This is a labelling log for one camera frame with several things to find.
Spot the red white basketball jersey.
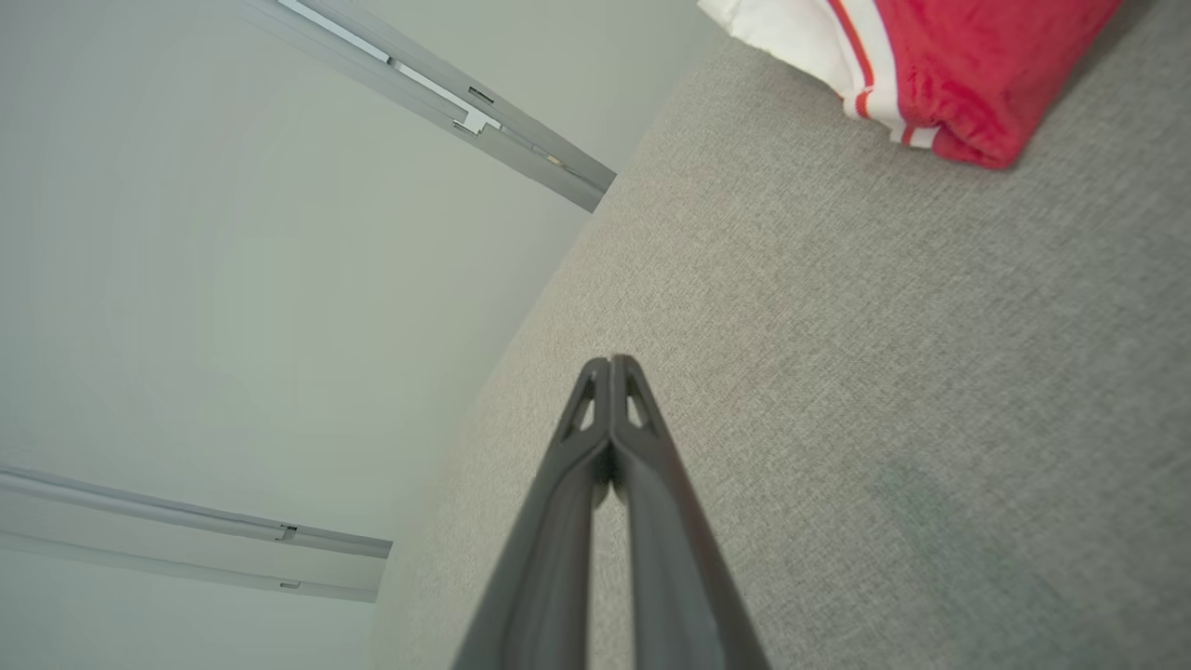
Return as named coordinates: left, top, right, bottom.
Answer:
left=698, top=0, right=1125, bottom=171

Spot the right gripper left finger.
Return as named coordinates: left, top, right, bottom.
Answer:
left=453, top=356, right=616, bottom=670

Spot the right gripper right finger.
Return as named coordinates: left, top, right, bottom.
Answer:
left=609, top=354, right=772, bottom=670

